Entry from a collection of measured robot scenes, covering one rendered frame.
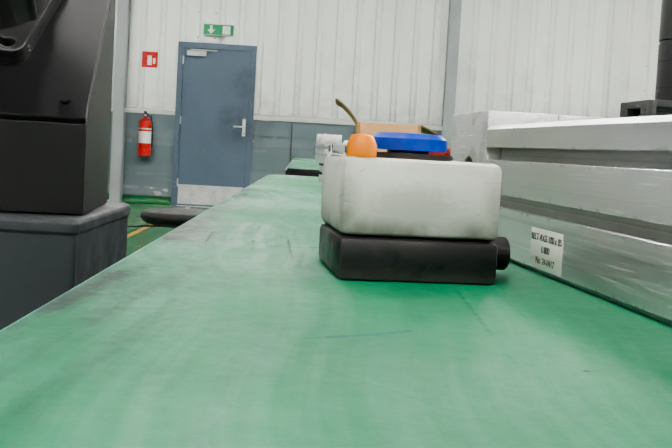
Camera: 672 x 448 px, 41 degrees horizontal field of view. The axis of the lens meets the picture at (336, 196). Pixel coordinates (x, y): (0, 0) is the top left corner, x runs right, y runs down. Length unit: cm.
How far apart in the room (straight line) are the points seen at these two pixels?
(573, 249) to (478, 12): 1146
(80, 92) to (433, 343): 49
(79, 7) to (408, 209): 47
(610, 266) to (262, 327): 18
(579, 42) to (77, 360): 1192
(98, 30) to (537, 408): 62
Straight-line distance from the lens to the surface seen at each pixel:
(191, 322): 32
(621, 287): 42
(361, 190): 43
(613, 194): 43
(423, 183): 43
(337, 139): 399
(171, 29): 1180
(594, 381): 28
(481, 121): 62
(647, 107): 82
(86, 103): 73
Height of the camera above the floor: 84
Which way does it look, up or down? 3 degrees down
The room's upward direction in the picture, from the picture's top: 3 degrees clockwise
